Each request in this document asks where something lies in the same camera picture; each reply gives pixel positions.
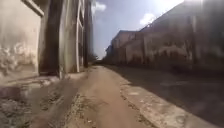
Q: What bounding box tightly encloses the brown dirt path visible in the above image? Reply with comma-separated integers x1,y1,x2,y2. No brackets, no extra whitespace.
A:
62,65,155,128

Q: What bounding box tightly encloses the long weathered building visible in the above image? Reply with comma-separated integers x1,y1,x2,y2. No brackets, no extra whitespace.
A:
102,0,224,73

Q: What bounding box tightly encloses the grey road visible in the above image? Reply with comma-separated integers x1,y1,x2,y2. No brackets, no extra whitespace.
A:
103,64,224,128

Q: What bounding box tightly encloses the rough concrete ledge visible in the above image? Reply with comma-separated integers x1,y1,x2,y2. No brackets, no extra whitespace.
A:
0,71,89,128

